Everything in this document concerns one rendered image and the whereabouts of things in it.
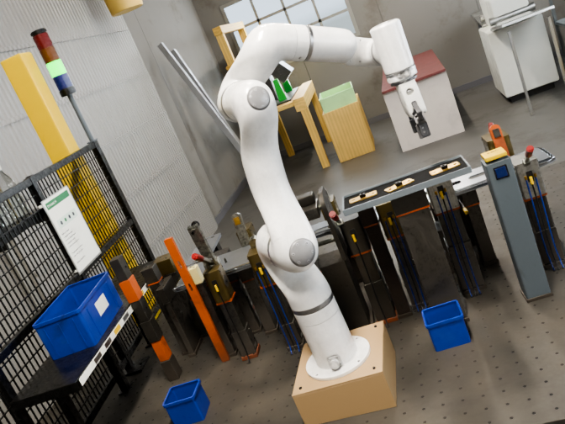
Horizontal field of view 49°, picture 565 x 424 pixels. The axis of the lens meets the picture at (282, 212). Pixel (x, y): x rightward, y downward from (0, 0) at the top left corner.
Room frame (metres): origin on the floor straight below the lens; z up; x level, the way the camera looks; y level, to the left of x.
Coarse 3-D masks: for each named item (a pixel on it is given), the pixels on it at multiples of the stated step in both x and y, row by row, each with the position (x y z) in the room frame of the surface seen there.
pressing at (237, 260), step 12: (540, 156) 1.89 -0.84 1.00; (552, 156) 1.84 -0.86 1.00; (480, 168) 2.01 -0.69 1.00; (456, 180) 2.00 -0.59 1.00; (468, 180) 1.95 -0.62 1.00; (480, 180) 1.90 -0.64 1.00; (456, 192) 1.89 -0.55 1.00; (312, 228) 2.13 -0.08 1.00; (228, 252) 2.25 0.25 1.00; (240, 252) 2.19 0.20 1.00; (228, 264) 2.12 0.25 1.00; (240, 264) 2.06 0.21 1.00; (180, 276) 2.22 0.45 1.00; (180, 288) 2.08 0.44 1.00
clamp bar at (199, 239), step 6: (192, 222) 2.02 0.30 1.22; (198, 222) 2.02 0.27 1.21; (192, 228) 1.98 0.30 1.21; (198, 228) 1.99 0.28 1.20; (192, 234) 1.97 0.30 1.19; (198, 234) 1.98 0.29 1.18; (198, 240) 1.99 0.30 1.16; (204, 240) 1.99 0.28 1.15; (198, 246) 1.99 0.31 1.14; (204, 246) 1.99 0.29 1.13; (204, 252) 2.00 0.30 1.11; (210, 252) 1.99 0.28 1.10; (216, 264) 2.00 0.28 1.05
